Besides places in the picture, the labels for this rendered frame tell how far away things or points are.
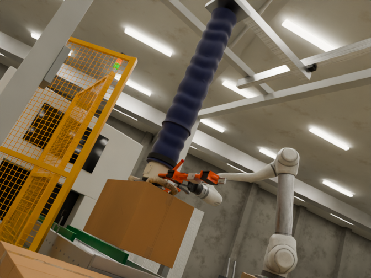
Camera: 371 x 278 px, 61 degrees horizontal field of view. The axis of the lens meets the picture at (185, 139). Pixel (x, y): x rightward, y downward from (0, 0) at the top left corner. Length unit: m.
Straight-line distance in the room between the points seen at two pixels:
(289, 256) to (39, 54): 2.03
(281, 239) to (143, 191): 0.85
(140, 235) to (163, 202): 0.24
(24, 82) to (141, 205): 1.13
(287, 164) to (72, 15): 1.83
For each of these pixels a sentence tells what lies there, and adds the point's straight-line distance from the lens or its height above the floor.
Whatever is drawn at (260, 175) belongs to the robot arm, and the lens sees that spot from 2.26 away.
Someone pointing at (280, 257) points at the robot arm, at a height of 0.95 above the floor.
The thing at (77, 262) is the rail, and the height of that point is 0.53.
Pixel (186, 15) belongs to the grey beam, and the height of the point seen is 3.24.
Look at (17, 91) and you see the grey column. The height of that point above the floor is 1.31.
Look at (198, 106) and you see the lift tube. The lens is 2.43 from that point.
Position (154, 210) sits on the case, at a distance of 1.95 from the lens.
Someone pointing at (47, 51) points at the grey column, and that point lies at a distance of 2.45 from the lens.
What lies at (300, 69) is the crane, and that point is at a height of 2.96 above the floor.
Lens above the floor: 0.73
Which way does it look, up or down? 20 degrees up
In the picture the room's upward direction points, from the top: 22 degrees clockwise
